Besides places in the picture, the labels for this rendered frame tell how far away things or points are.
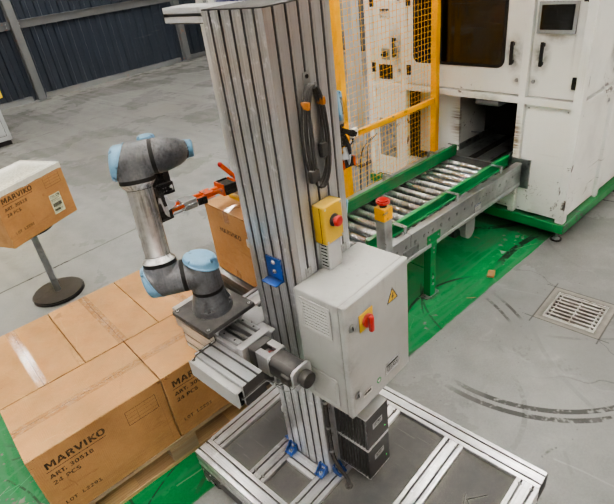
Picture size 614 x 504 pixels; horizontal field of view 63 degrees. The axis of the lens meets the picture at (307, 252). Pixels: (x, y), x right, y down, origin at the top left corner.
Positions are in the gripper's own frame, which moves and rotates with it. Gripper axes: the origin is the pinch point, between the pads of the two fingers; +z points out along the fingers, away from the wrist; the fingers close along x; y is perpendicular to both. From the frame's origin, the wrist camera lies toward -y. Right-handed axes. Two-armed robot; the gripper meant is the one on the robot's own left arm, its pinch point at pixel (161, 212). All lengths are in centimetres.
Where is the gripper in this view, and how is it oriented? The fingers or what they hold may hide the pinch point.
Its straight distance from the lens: 233.0
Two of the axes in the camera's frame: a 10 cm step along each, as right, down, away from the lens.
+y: 7.4, -4.2, 5.3
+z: 1.0, 8.5, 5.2
